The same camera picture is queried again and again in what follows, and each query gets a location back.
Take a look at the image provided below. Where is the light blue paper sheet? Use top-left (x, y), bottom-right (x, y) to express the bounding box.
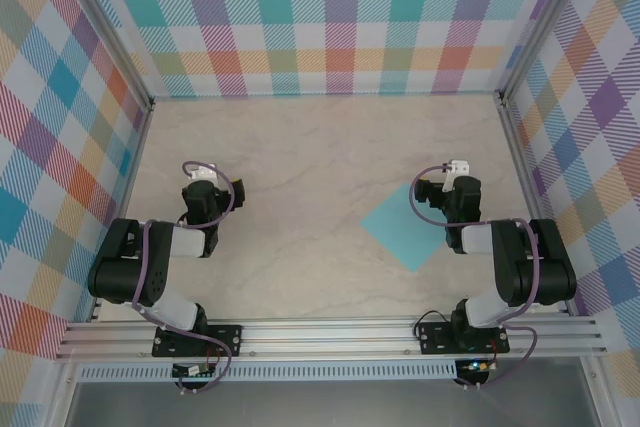
top-left (360, 182), bottom-right (451, 272)

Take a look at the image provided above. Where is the small circuit board green light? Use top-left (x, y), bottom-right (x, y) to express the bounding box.
top-left (462, 359), bottom-right (499, 374)

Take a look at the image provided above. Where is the small black circuit board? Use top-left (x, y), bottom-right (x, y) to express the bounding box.
top-left (172, 362), bottom-right (216, 379)

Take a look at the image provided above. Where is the grey metal panel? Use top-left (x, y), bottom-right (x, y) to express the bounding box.
top-left (64, 379), bottom-right (601, 427)

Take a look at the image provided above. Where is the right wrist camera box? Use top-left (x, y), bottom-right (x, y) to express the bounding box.
top-left (442, 159), bottom-right (473, 193)

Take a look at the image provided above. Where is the aluminium side rail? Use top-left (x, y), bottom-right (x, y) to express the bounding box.
top-left (497, 96), bottom-right (574, 318)
top-left (88, 101), bottom-right (156, 323)

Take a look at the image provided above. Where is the thin black wire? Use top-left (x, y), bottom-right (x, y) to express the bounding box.
top-left (413, 310), bottom-right (454, 339)

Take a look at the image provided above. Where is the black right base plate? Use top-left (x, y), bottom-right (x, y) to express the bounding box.
top-left (418, 320), bottom-right (511, 356)

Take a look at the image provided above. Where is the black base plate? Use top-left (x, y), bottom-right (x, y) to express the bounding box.
top-left (152, 324), bottom-right (243, 359)
top-left (418, 320), bottom-right (511, 356)

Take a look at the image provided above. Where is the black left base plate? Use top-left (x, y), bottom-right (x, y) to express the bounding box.
top-left (152, 324), bottom-right (243, 359)

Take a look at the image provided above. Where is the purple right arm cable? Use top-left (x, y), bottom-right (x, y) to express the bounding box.
top-left (409, 162), bottom-right (541, 391)

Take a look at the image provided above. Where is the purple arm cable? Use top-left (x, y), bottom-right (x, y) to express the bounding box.
top-left (132, 160), bottom-right (237, 395)
top-left (409, 162), bottom-right (541, 391)

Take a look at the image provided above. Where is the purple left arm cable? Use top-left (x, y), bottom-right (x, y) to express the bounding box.
top-left (132, 160), bottom-right (237, 395)

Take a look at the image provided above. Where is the long aluminium base rail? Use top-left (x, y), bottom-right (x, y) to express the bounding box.
top-left (54, 314), bottom-right (609, 363)

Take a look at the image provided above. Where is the perforated grey cable tray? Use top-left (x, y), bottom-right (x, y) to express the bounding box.
top-left (77, 364), bottom-right (459, 382)

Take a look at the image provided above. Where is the aluminium frame post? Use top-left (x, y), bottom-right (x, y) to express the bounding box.
top-left (52, 0), bottom-right (156, 113)
top-left (494, 0), bottom-right (594, 108)

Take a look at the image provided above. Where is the aluminium frame leg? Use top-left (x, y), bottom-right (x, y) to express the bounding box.
top-left (579, 354), bottom-right (611, 427)
top-left (44, 361), bottom-right (81, 427)

